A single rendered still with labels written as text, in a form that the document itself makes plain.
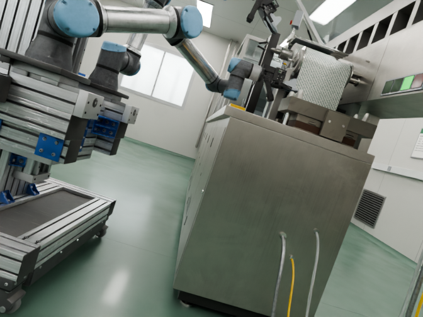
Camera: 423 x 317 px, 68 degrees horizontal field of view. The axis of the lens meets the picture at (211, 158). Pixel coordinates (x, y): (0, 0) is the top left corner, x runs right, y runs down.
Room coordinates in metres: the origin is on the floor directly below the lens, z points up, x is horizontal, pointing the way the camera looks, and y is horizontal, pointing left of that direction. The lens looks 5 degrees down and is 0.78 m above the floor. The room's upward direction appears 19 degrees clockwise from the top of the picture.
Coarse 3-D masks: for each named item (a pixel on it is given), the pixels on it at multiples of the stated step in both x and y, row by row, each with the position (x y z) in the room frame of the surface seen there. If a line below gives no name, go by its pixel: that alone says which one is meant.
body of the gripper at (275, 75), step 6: (264, 66) 1.51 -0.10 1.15; (270, 66) 1.52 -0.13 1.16; (264, 72) 1.52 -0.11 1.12; (270, 72) 1.52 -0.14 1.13; (276, 72) 1.50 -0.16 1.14; (282, 72) 1.51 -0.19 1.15; (264, 78) 1.52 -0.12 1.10; (270, 78) 1.52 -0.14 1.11; (276, 78) 1.51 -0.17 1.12; (282, 78) 1.52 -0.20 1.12
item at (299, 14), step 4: (296, 12) 2.13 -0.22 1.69; (300, 12) 2.12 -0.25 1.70; (296, 16) 2.12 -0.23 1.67; (300, 16) 2.12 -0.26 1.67; (296, 20) 2.12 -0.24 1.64; (300, 20) 2.12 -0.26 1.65; (292, 24) 2.13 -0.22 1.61; (296, 24) 2.12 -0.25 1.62; (292, 28) 2.19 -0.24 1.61; (296, 28) 2.16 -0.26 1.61
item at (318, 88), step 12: (300, 72) 1.54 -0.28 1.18; (312, 72) 1.55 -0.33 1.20; (300, 84) 1.55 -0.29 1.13; (312, 84) 1.55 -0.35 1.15; (324, 84) 1.55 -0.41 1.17; (336, 84) 1.56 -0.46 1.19; (312, 96) 1.55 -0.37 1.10; (324, 96) 1.56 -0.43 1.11; (336, 96) 1.56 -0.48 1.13; (336, 108) 1.56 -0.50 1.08
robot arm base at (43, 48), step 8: (40, 32) 1.05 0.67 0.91; (40, 40) 1.05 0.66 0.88; (48, 40) 1.05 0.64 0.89; (56, 40) 1.06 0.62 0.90; (64, 40) 1.07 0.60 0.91; (32, 48) 1.04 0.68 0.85; (40, 48) 1.04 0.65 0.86; (48, 48) 1.04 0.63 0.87; (56, 48) 1.06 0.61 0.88; (64, 48) 1.08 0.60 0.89; (32, 56) 1.03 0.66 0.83; (40, 56) 1.03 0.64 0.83; (48, 56) 1.04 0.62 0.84; (56, 56) 1.07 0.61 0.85; (64, 56) 1.08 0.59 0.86; (56, 64) 1.05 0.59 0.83; (64, 64) 1.08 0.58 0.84
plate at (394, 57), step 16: (416, 32) 1.29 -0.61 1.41; (368, 48) 1.65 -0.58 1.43; (384, 48) 1.49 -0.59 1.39; (400, 48) 1.36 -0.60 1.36; (416, 48) 1.25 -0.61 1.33; (368, 64) 1.59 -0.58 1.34; (384, 64) 1.44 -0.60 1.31; (400, 64) 1.31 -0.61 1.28; (416, 64) 1.21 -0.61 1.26; (368, 80) 1.53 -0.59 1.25; (384, 80) 1.39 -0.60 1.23; (352, 96) 1.63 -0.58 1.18; (368, 96) 1.47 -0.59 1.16; (384, 96) 1.34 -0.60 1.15; (400, 96) 1.24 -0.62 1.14; (416, 96) 1.18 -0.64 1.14; (368, 112) 1.69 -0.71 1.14; (384, 112) 1.58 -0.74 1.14; (400, 112) 1.48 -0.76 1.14; (416, 112) 1.39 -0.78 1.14
